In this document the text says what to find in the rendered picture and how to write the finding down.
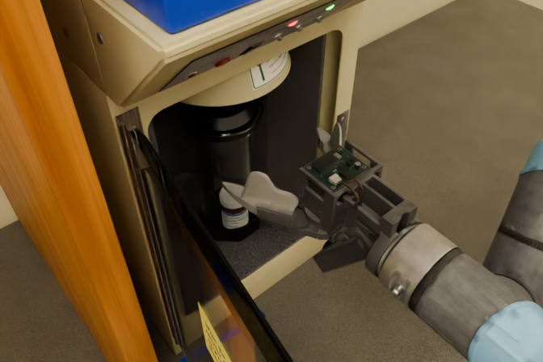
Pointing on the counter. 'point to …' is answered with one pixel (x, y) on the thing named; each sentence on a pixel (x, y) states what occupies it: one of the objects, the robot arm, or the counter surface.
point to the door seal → (231, 271)
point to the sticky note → (212, 340)
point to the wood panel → (60, 175)
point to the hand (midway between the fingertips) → (271, 157)
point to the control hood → (111, 72)
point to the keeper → (343, 124)
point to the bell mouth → (245, 84)
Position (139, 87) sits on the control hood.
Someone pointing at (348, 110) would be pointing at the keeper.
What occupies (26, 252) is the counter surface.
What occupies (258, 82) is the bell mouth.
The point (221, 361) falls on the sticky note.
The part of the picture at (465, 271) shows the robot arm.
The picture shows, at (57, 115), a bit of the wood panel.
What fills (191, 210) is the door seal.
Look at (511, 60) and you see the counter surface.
